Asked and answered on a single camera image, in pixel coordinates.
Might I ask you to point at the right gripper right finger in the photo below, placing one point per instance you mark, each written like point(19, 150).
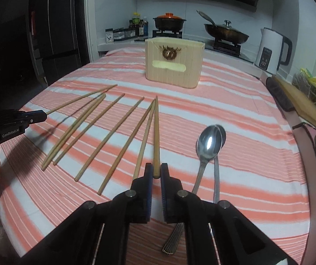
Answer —
point(216, 233)

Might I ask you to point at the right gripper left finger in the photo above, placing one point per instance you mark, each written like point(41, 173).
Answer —
point(97, 233)

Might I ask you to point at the steel spoon lower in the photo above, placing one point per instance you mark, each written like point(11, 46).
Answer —
point(222, 139)

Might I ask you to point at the steel spoon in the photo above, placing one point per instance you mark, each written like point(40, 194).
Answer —
point(207, 148)
point(222, 139)

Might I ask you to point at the steel spoon upper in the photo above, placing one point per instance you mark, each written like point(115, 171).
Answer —
point(207, 148)

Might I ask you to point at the pink striped tablecloth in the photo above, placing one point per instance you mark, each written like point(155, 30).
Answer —
point(58, 164)

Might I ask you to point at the black refrigerator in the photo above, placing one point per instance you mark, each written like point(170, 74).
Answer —
point(41, 40)

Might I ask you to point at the white spice jar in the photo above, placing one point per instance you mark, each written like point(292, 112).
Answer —
point(109, 35)

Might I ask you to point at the dark oven mitt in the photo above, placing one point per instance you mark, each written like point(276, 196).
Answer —
point(279, 95)

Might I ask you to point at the wooden cutting board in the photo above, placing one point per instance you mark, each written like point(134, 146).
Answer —
point(303, 106)

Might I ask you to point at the spice jar rack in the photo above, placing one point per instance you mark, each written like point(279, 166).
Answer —
point(122, 34)

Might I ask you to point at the sauce bottles group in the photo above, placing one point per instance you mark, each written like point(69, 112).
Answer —
point(139, 24)

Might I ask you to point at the cream utensil holder box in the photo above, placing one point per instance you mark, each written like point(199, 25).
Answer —
point(174, 61)

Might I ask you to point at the white electric kettle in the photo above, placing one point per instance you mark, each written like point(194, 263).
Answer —
point(275, 49)

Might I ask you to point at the black pot orange lid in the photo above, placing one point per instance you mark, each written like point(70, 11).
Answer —
point(169, 22)

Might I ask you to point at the black wok with lid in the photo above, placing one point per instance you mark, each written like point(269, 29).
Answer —
point(223, 32)

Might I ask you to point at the wire basket with packets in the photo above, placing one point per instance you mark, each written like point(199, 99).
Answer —
point(306, 83)

